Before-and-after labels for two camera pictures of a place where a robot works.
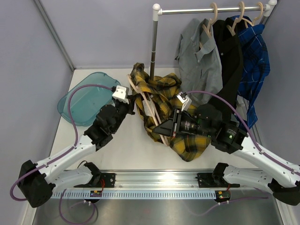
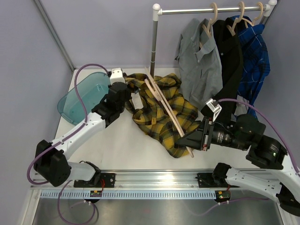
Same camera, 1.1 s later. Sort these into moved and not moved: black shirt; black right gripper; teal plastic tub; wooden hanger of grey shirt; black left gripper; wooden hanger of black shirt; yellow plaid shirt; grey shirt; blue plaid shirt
Moved: black right gripper; black left gripper; yellow plaid shirt
Not moved: teal plastic tub; black shirt; grey shirt; wooden hanger of black shirt; blue plaid shirt; wooden hanger of grey shirt
